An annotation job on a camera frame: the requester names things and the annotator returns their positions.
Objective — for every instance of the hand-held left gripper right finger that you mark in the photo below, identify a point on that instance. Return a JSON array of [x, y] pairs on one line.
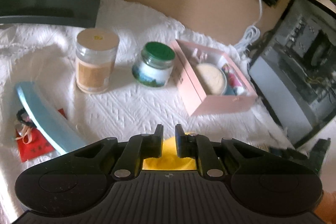
[[179, 140]]

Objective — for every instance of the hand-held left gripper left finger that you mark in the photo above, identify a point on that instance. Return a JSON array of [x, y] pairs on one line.
[[157, 134]]

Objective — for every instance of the pink gift box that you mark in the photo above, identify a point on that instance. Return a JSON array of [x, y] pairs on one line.
[[210, 106]]

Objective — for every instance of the cream round plush pad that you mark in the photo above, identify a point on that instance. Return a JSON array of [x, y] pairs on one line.
[[210, 78]]

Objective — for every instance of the pink printed packet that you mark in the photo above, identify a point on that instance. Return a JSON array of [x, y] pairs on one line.
[[233, 77]]

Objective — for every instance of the light blue face mask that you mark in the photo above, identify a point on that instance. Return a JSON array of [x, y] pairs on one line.
[[50, 124]]

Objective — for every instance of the red foil packet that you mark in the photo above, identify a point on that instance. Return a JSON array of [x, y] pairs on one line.
[[34, 148]]

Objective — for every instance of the white knitted cloth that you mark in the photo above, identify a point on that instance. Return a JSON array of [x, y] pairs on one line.
[[131, 108]]

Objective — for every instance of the green-lidded glass jar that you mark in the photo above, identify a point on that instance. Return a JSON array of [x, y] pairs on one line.
[[152, 71]]

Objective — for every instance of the pink ribbon bow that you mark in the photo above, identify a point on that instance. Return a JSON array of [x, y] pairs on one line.
[[235, 99]]

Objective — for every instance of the glass-sided computer case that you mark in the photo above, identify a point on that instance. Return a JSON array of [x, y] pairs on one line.
[[278, 82]]

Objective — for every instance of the tan-lidded clear jar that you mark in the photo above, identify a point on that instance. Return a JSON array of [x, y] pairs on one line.
[[94, 74]]

